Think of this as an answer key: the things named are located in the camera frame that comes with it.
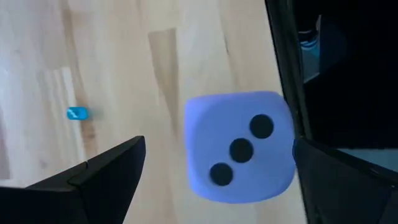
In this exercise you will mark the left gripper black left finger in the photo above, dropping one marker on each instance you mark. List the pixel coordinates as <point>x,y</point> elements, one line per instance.
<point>77,202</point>

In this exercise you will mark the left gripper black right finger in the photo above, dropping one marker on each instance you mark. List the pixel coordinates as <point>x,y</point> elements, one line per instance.
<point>342,193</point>

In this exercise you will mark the large purple foam die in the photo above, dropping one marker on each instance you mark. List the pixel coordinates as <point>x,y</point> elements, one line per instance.
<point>224,124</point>

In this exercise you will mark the small light blue die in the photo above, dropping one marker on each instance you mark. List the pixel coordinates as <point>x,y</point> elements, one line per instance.
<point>77,114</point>

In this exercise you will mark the black table edge rail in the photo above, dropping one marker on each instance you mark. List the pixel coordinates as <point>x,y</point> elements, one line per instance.
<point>286,62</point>

